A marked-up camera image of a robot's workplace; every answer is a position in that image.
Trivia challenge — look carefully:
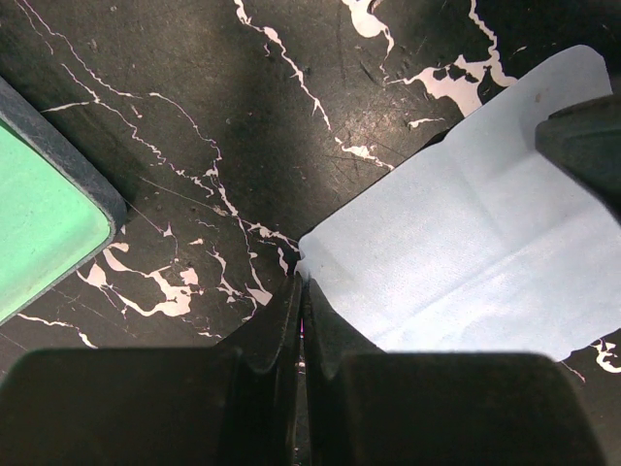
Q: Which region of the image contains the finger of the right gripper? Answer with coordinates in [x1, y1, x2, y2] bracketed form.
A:
[535, 94, 620, 218]

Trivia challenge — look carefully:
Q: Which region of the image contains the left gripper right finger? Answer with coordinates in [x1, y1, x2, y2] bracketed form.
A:
[303, 282, 607, 465]

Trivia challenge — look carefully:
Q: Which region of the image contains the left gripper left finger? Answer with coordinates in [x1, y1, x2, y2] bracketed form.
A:
[1, 277, 303, 465]

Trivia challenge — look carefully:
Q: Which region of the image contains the light blue cleaning cloth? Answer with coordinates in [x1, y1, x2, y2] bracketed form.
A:
[299, 46, 620, 360]

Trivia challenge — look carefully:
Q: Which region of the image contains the blue-grey glasses case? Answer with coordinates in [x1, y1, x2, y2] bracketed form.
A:
[1, 82, 126, 320]

